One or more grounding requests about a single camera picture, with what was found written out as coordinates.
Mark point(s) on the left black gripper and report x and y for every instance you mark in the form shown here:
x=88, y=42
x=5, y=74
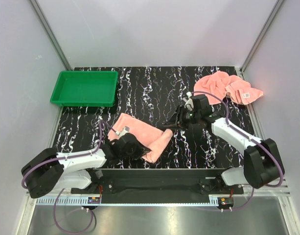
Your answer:
x=141, y=151

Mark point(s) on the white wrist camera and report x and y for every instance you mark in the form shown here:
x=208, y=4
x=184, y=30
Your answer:
x=188, y=101
x=124, y=131

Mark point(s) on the front aluminium rail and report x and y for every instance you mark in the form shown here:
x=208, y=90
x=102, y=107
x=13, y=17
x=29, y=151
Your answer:
x=193, y=195

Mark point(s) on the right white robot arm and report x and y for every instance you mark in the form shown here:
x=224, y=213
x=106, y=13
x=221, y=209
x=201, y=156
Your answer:
x=262, y=162

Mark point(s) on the pink towel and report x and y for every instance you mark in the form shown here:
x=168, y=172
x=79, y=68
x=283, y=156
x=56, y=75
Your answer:
x=220, y=85
x=151, y=137

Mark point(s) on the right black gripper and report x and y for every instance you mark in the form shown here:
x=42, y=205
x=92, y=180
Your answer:
x=174, y=121

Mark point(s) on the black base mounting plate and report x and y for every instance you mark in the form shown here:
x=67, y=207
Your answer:
x=114, y=180

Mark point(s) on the aluminium frame post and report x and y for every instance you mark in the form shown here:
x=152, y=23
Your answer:
x=49, y=32
x=268, y=23

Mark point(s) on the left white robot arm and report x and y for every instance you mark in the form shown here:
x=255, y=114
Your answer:
x=51, y=170

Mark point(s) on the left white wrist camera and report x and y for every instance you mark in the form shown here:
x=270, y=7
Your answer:
x=124, y=131

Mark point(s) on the green plastic tray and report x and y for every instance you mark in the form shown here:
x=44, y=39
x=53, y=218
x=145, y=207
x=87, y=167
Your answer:
x=85, y=88

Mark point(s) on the left aluminium frame post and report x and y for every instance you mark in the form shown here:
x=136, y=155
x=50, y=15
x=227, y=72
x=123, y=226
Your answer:
x=49, y=32

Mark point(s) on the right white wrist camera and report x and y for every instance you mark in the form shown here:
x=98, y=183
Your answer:
x=188, y=101

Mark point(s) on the right aluminium frame post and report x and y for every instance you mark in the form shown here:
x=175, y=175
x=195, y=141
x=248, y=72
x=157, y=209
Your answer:
x=268, y=23

